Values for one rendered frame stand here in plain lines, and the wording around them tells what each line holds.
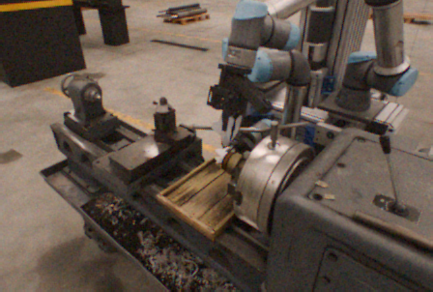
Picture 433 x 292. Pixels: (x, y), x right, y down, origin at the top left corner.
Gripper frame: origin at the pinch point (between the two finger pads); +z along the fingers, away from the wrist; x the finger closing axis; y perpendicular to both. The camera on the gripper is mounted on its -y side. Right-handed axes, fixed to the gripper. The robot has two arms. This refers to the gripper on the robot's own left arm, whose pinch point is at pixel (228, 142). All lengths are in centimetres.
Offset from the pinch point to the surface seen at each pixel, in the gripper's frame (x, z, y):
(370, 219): -0.1, 2.9, -37.1
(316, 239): -2.2, 14.0, -28.4
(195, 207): -18.8, 37.5, 19.9
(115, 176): -7, 38, 56
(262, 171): -9.8, 7.6, -7.3
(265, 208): -7.7, 16.6, -12.0
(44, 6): -148, -24, 460
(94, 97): -22, 16, 102
